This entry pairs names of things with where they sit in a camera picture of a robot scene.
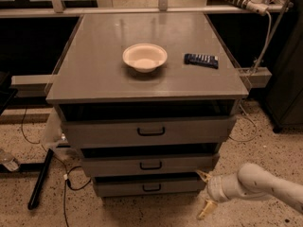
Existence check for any clear plastic bottle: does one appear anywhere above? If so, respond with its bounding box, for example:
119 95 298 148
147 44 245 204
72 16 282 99
0 148 20 172

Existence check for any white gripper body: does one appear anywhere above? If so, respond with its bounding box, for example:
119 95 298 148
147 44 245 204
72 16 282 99
207 173 242 202

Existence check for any grey top drawer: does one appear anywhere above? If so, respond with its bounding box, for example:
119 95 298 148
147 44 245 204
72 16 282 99
62 116 236 148

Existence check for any grey drawer cabinet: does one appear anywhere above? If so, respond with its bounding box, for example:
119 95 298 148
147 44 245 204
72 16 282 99
45 11 250 198

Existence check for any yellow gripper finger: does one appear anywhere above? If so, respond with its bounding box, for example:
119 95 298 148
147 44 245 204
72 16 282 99
197 200 218 220
196 169 211 183

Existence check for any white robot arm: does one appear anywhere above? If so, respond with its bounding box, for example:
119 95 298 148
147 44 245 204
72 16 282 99
196 163 303 219

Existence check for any white cable right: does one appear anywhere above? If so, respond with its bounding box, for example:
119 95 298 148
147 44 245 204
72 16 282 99
227 9 273 144

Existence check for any grey middle drawer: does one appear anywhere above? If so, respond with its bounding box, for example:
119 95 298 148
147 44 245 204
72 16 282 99
81 153 220 177

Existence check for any black floor bar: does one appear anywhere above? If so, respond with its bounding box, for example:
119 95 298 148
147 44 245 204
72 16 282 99
27 149 54 210

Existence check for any dark blue snack packet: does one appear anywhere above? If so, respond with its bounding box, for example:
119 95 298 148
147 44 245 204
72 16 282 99
184 54 219 69

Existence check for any grey bottom drawer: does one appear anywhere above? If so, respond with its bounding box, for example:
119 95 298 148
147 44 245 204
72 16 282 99
93 173 205 197

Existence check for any grey drawer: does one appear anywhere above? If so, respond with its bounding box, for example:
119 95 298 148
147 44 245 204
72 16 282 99
81 153 220 177
62 116 236 148
93 173 205 197

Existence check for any black floor cable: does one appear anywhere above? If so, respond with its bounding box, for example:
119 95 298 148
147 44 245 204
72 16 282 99
20 106 92 227

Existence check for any white power strip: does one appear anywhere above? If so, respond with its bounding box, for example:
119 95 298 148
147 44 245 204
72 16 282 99
224 0 268 16

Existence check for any dark cabinet right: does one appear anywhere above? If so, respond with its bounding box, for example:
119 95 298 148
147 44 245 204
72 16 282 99
264 0 303 133

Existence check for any white paper bowl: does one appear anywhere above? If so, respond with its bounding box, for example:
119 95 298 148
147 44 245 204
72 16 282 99
122 44 168 73

